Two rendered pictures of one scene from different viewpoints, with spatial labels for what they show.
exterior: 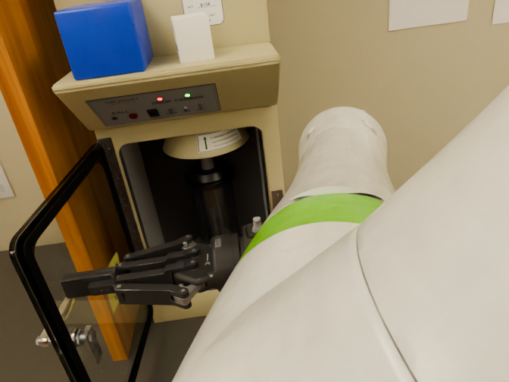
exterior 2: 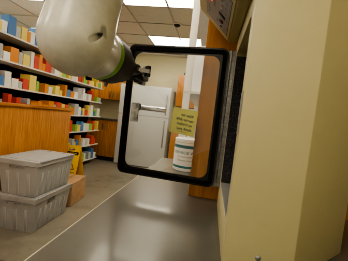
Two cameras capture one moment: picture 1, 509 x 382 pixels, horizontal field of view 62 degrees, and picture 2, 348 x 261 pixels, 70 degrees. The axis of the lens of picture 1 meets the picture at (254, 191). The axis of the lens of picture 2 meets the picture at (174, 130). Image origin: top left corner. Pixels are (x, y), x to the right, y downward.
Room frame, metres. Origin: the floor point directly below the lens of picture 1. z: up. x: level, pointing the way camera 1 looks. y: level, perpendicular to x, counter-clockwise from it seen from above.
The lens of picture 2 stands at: (0.68, -0.47, 1.18)
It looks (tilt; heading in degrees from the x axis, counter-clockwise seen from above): 3 degrees down; 99
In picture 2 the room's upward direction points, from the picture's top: 7 degrees clockwise
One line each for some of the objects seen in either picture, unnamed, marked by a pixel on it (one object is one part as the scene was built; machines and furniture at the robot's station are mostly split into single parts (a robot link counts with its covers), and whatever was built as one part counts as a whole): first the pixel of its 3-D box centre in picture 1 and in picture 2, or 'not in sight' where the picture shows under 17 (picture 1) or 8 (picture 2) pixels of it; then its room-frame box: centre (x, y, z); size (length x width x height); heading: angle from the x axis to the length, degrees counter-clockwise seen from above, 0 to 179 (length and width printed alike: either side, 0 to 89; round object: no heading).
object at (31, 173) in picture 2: not in sight; (39, 171); (-0.99, 1.72, 0.49); 0.60 x 0.42 x 0.33; 91
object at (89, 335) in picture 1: (91, 345); (134, 112); (0.44, 0.26, 1.18); 0.02 x 0.02 x 0.06; 86
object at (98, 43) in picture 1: (108, 37); not in sight; (0.66, 0.18, 1.56); 0.10 x 0.10 x 0.09; 1
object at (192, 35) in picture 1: (192, 37); not in sight; (0.66, 0.06, 1.54); 0.05 x 0.05 x 0.06; 9
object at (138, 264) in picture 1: (159, 267); (135, 73); (0.47, 0.14, 1.28); 0.11 x 0.01 x 0.04; 90
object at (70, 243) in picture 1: (103, 289); (170, 113); (0.55, 0.26, 1.19); 0.30 x 0.01 x 0.40; 176
